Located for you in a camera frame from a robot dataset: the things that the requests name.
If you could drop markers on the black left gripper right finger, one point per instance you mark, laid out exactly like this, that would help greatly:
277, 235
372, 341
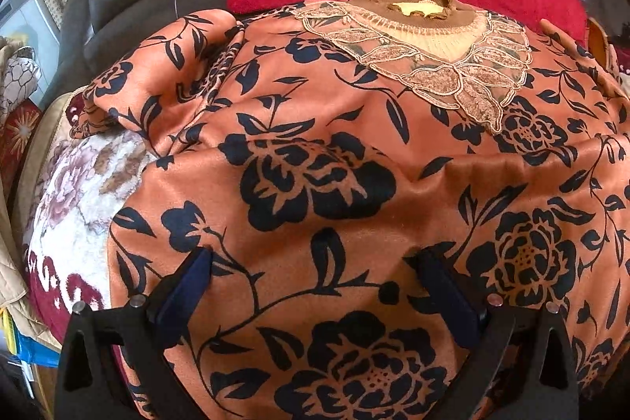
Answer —
544, 377

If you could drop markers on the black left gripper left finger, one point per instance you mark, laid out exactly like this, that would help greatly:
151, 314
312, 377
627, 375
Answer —
90, 384

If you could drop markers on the orange black floral garment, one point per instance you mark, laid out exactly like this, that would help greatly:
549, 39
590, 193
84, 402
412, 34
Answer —
312, 148

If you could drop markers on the blue plastic bag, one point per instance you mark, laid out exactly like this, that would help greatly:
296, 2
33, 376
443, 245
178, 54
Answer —
31, 351

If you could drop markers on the beige quilted cloth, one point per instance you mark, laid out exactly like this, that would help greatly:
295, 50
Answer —
14, 289

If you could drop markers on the floral white maroon blanket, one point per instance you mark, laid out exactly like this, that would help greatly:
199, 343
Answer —
82, 183

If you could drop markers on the red sunburst cushion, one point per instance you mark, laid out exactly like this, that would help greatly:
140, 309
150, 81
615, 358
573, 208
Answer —
15, 137

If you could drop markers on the white patterned bag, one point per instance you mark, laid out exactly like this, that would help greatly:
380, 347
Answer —
19, 74

